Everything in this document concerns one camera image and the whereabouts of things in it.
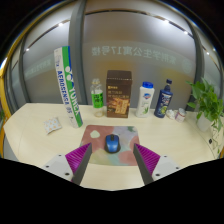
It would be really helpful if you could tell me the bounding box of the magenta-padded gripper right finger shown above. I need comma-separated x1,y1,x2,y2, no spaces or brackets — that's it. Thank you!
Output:
132,143,181,187

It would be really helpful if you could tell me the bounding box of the pastel multicolour mouse pad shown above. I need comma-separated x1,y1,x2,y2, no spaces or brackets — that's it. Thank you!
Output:
79,124,141,167

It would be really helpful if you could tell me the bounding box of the brown cardboard box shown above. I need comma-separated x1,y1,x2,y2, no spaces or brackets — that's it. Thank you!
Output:
105,69,133,119

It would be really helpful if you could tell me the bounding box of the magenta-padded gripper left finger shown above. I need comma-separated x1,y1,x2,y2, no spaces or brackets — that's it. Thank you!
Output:
41,142,94,187

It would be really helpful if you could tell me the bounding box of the dark blue pump bottle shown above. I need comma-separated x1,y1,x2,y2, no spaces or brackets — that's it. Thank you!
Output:
153,78,175,120

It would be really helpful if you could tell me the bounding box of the small white patterned packet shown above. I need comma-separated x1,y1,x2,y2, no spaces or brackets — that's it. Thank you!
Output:
43,116,64,136

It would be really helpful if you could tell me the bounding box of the blue computer mouse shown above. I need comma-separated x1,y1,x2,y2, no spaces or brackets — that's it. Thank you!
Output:
104,133,122,155

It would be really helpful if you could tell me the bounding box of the small white jar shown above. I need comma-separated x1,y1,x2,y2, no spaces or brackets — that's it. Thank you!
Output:
174,107,187,124

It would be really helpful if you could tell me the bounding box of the green plant in white pot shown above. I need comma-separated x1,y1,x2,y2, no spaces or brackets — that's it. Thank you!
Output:
185,78,224,158

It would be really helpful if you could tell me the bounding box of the crumpled white wrapper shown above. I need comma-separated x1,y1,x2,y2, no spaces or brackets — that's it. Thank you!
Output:
165,109,178,121

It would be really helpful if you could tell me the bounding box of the green and white tube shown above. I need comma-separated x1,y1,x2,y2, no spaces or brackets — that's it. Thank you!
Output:
53,45,84,130

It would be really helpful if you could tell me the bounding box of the clear bottle with green label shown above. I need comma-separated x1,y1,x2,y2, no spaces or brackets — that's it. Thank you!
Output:
90,78,106,119

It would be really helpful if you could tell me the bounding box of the white bottle with blue cap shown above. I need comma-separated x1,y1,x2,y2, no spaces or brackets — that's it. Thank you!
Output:
134,81,156,119

